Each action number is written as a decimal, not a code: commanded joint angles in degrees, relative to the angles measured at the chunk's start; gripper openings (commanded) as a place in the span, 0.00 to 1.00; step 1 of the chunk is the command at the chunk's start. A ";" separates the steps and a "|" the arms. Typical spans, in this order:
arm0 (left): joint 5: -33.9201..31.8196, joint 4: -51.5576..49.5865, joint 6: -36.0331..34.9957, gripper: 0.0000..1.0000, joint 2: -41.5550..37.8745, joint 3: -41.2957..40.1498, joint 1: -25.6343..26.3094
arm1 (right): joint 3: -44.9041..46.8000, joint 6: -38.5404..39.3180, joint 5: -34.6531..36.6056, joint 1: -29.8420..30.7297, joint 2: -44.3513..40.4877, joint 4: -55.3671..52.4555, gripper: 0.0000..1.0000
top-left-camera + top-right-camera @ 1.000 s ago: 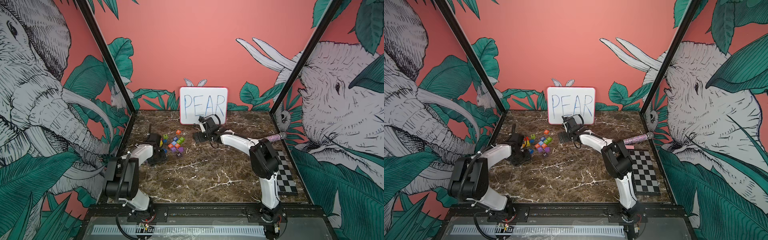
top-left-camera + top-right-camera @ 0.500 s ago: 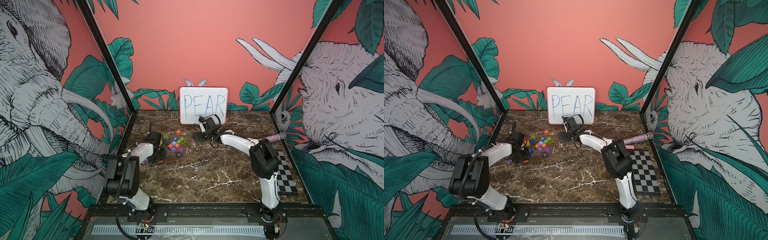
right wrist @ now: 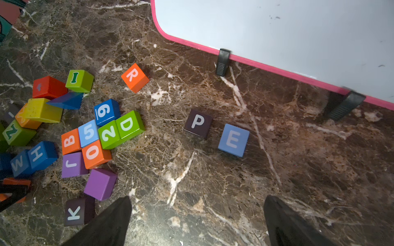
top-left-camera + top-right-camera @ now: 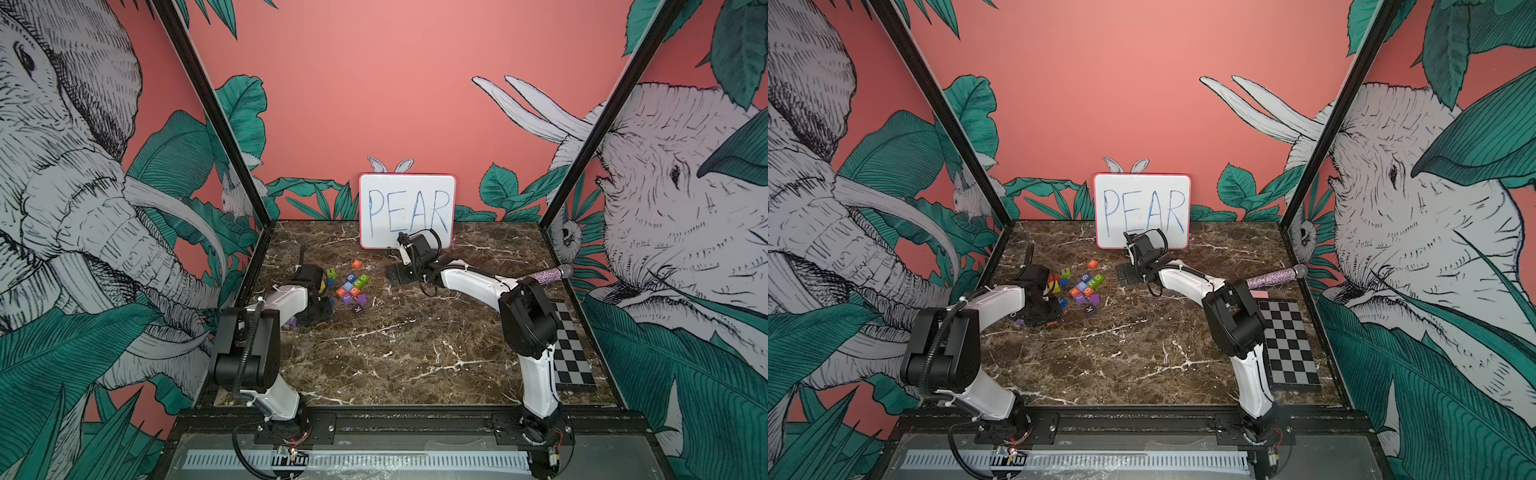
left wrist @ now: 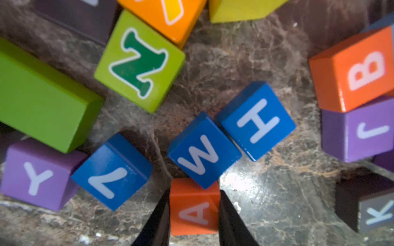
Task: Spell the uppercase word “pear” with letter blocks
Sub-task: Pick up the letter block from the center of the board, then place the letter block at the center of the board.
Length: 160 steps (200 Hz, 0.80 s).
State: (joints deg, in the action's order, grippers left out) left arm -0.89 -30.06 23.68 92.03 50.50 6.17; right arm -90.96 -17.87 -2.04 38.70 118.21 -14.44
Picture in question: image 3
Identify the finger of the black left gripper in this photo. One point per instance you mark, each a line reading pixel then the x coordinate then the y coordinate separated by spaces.
pixel 15 196

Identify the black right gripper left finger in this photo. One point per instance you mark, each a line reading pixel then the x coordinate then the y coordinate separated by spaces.
pixel 108 229

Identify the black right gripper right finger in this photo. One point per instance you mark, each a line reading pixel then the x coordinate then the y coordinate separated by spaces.
pixel 286 228

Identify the light blue E block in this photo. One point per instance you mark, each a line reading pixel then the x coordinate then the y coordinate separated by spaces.
pixel 234 140

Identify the dark purple P block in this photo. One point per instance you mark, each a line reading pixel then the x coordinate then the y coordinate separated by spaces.
pixel 198 123

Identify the orange R block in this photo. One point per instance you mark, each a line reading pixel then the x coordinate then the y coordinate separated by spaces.
pixel 135 78

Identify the orange A block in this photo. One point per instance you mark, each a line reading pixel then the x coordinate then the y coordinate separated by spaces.
pixel 14 182

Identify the blue L block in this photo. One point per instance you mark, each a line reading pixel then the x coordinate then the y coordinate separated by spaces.
pixel 5 165

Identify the blue W block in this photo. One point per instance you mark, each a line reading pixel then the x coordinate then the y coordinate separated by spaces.
pixel 21 166

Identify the dark K block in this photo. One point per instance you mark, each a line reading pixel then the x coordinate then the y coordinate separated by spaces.
pixel 79 211

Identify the plain purple block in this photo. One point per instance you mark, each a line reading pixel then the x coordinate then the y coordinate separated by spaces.
pixel 100 184

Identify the blue H block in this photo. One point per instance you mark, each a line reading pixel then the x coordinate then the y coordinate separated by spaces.
pixel 42 155

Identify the green Z block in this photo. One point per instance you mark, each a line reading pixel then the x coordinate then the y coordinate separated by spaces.
pixel 15 135

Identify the purple J block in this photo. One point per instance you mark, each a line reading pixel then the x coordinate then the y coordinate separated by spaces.
pixel 73 165

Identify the orange B block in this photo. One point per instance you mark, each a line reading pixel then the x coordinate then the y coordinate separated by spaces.
pixel 71 142

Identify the orange block under yellow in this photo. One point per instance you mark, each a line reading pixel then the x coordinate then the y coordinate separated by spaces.
pixel 24 122

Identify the orange 0 block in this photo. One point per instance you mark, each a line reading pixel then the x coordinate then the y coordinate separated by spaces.
pixel 94 155

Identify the light blue 5 block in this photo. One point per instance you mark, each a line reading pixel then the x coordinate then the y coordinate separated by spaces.
pixel 88 133

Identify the green 2 block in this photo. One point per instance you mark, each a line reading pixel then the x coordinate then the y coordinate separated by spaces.
pixel 109 136

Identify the blue triangular block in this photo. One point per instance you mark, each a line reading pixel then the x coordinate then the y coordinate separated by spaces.
pixel 69 101

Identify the green D block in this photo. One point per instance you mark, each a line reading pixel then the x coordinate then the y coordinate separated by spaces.
pixel 130 125

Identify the red block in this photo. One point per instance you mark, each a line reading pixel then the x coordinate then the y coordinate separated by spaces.
pixel 49 88

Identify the blue 6 block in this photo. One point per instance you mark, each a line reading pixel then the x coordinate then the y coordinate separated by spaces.
pixel 107 112

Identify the green I block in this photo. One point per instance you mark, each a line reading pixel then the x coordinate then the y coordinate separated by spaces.
pixel 79 81

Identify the black whiteboard foot right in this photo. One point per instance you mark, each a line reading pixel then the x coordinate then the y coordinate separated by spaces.
pixel 339 106

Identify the black whiteboard foot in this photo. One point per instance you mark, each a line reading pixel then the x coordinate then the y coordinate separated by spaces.
pixel 339 106
pixel 222 62

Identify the black whiteboard foot left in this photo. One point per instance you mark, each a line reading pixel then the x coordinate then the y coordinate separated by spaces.
pixel 222 62

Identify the pink framed whiteboard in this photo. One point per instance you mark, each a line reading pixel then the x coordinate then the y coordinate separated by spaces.
pixel 335 45

